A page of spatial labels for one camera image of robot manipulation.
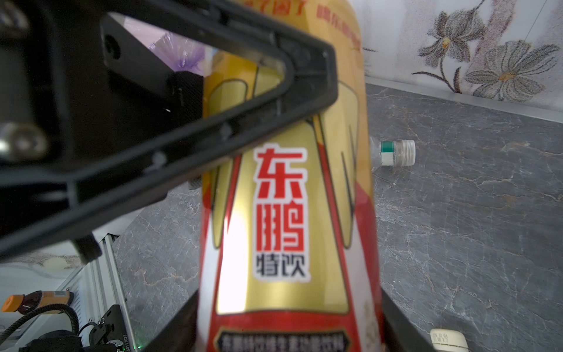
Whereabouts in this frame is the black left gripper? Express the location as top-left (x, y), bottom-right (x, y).
top-left (1, 1), bottom-right (338, 260)

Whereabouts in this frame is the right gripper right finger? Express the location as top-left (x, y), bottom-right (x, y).
top-left (381, 290), bottom-right (435, 352)

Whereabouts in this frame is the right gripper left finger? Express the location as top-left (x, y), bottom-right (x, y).
top-left (142, 290), bottom-right (199, 352)

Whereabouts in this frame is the yellow red tea bottle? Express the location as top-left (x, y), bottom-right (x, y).
top-left (195, 1), bottom-right (385, 351)

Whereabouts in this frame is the clear green-band square bottle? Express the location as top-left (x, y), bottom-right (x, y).
top-left (369, 136), bottom-right (416, 172)

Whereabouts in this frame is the purple plastic bin liner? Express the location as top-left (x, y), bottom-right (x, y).
top-left (123, 17), bottom-right (213, 77)

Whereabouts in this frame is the copper Nescafe bottle right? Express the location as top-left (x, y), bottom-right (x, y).
top-left (430, 329), bottom-right (469, 352)

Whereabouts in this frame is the aluminium mounting rail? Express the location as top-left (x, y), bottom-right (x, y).
top-left (62, 234), bottom-right (138, 351)

